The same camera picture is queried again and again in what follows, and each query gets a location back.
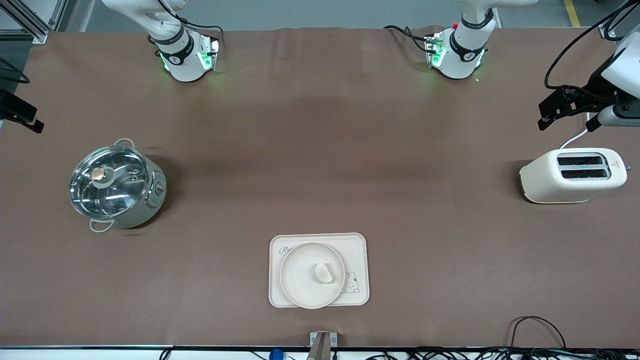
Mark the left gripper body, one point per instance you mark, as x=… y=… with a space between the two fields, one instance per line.
x=596 y=86

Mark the cream round plate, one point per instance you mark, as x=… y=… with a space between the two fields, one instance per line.
x=300 y=280

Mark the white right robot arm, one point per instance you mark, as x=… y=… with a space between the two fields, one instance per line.
x=182 y=65

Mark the small white steamed bun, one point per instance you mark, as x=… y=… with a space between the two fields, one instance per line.
x=324 y=273

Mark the cream two-slot toaster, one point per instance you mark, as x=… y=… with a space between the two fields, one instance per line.
x=565 y=187

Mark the glass pot lid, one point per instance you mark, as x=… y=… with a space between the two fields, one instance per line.
x=120 y=190

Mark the grey electric cooking pot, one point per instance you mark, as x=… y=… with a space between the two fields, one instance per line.
x=150 y=205

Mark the brown table cloth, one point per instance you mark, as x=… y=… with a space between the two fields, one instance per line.
x=320 y=150

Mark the cream rabbit print tray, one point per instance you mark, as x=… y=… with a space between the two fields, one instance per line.
x=357 y=245

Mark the blue round cap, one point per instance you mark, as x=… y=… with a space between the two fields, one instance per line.
x=276 y=355

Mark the aluminium frame profile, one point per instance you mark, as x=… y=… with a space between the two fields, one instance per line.
x=35 y=30

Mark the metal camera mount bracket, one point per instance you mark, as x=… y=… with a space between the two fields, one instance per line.
x=322 y=345

